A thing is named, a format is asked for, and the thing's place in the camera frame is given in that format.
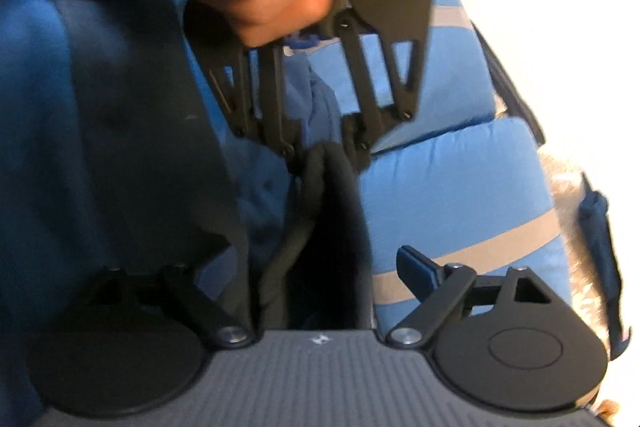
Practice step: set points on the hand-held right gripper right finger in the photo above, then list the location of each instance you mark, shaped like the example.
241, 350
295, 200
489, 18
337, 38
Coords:
415, 269

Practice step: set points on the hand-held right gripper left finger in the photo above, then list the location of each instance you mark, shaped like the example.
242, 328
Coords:
200, 297

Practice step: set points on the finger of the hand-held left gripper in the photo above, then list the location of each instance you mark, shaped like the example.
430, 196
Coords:
356, 69
272, 97

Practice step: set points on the blue fleece jacket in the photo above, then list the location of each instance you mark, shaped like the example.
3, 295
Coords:
125, 132

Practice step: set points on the blue pillow with grey stripes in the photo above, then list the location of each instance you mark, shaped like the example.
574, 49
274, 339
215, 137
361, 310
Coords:
450, 187
450, 72

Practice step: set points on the dark grey folded cloth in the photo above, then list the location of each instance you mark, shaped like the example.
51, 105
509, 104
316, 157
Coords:
515, 107

